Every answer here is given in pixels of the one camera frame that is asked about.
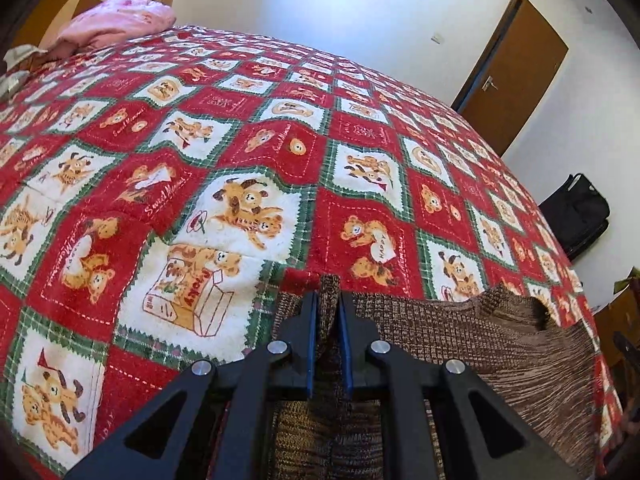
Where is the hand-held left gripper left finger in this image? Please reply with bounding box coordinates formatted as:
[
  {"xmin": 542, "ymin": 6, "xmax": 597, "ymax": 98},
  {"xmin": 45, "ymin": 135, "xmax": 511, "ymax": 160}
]
[{"xmin": 65, "ymin": 291, "xmax": 321, "ymax": 480}]

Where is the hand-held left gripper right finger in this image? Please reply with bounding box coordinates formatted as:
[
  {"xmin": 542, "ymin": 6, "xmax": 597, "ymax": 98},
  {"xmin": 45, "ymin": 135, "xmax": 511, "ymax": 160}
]
[{"xmin": 339, "ymin": 291, "xmax": 581, "ymax": 480}]

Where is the brown knitted sweater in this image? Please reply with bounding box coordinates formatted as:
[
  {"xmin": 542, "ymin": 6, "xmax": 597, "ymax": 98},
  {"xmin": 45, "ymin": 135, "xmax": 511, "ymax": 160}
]
[{"xmin": 267, "ymin": 272, "xmax": 608, "ymax": 480}]

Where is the red bear print bedspread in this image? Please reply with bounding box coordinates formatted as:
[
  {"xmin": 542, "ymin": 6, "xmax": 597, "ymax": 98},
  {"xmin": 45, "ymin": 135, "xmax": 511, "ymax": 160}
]
[{"xmin": 0, "ymin": 25, "xmax": 626, "ymax": 480}]

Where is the black bag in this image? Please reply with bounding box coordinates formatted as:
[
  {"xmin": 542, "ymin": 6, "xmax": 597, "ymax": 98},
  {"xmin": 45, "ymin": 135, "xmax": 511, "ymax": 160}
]
[{"xmin": 539, "ymin": 172, "xmax": 611, "ymax": 262}]

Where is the brown wooden desk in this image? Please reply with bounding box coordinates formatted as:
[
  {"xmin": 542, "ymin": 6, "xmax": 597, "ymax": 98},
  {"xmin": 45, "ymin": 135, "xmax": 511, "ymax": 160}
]
[{"xmin": 594, "ymin": 280, "xmax": 640, "ymax": 366}]

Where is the brown wooden door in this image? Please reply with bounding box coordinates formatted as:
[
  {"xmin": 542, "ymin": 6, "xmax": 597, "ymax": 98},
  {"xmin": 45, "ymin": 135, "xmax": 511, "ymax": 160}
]
[{"xmin": 450, "ymin": 0, "xmax": 570, "ymax": 158}]

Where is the pink pillow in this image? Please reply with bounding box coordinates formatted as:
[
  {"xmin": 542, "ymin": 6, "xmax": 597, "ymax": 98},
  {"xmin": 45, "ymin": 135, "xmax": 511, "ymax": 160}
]
[{"xmin": 55, "ymin": 0, "xmax": 177, "ymax": 53}]

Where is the white patterned cloth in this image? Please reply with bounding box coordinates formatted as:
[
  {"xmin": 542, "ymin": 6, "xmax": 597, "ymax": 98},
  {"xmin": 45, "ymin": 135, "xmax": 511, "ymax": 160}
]
[{"xmin": 0, "ymin": 44, "xmax": 38, "ymax": 101}]

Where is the wooden headboard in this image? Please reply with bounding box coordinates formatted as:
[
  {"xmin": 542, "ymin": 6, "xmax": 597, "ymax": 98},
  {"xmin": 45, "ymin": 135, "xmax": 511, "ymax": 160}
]
[{"xmin": 12, "ymin": 0, "xmax": 138, "ymax": 51}]

